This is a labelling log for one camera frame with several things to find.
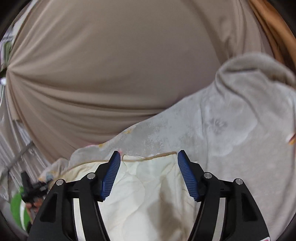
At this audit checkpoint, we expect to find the cream quilted jacket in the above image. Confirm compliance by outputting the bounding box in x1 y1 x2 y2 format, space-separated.
38 151 204 241

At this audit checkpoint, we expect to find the green cloth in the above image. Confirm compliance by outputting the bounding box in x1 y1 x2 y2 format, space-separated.
10 187 31 231

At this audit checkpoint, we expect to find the silver satin curtain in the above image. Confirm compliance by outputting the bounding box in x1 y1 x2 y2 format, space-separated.
1 84 50 201

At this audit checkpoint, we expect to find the grey floral fleece blanket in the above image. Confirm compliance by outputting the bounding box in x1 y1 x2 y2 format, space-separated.
40 53 295 240

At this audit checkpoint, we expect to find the beige curtain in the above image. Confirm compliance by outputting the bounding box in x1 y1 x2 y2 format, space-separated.
6 1 272 162

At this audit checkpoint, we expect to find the orange hanging garment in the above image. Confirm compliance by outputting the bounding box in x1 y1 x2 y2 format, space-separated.
248 1 295 72

